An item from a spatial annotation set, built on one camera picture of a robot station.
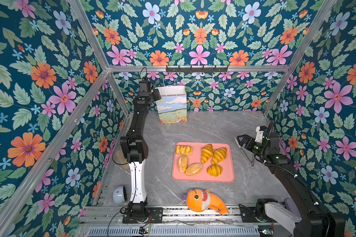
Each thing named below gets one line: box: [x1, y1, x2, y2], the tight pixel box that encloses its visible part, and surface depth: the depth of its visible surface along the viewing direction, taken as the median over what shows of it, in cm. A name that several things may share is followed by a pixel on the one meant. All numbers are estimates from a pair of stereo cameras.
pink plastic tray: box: [171, 141, 235, 183], surface depth 92 cm
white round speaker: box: [112, 185, 128, 206], surface depth 75 cm
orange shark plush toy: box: [180, 188, 230, 215], surface depth 73 cm
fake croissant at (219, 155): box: [211, 147, 227, 165], surface depth 93 cm
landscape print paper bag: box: [154, 85, 188, 125], surface depth 103 cm
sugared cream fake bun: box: [184, 162, 204, 177], surface depth 87 cm
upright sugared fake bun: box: [178, 154, 189, 174], surface depth 90 cm
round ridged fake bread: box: [206, 164, 223, 177], surface depth 87 cm
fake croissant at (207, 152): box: [200, 143, 214, 165], surface depth 95 cm
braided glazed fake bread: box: [175, 145, 193, 156], surface depth 95 cm
